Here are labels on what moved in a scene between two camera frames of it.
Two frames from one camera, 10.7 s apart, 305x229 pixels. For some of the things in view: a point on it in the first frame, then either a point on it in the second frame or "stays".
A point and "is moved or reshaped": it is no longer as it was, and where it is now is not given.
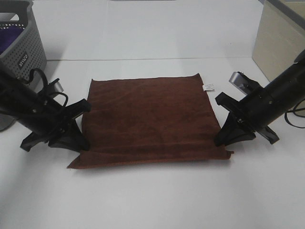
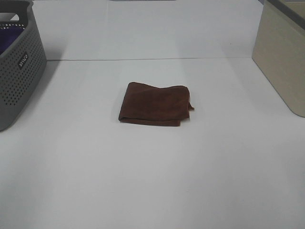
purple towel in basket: [7, 36] stays
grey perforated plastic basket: [27, 55] stays
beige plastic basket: [280, 37] stays
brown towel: [146, 119] is moved or reshaped
